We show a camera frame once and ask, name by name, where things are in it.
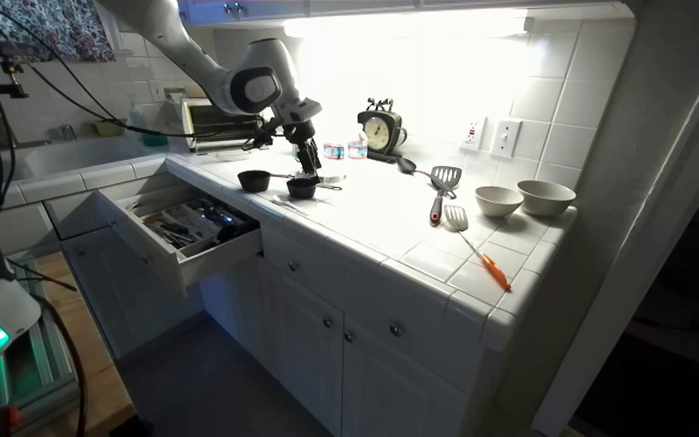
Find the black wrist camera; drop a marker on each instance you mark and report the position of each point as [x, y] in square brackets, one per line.
[269, 132]

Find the black table clock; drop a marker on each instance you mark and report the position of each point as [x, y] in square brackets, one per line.
[383, 134]

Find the robot mounting stand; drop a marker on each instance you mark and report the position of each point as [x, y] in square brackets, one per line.
[35, 364]

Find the round metal cabinet knob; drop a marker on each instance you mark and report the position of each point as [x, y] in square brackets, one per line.
[350, 332]
[329, 320]
[293, 266]
[396, 327]

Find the small green bowl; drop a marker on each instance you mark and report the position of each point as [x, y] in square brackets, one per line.
[110, 127]

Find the white open drawer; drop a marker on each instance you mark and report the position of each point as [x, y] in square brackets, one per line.
[204, 262]

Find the clear plastic water bottle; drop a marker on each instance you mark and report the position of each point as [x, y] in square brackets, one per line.
[359, 149]

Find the small teal dish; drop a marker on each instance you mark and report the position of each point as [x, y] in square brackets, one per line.
[156, 138]

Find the white sink counter cabinet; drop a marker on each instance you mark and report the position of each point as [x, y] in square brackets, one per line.
[122, 299]

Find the small black pot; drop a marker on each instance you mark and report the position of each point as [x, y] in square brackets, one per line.
[303, 190]
[254, 181]

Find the blue upper cabinets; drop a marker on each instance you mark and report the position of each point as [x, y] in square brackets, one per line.
[463, 2]

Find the white toaster oven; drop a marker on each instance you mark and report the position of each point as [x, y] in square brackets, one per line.
[212, 130]

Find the white lower cabinets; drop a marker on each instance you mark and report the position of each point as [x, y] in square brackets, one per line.
[383, 380]

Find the black ladle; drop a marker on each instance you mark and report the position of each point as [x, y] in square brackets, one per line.
[406, 165]

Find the drawer cutlery tray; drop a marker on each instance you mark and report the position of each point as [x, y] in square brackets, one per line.
[189, 225]

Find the pink white carton box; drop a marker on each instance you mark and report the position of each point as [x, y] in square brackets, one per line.
[334, 150]

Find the under-cabinet strip light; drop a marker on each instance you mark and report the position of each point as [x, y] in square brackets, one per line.
[413, 25]

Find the blue floral curtain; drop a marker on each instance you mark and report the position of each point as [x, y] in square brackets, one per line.
[60, 28]

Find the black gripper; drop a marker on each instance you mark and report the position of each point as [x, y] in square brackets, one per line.
[303, 134]

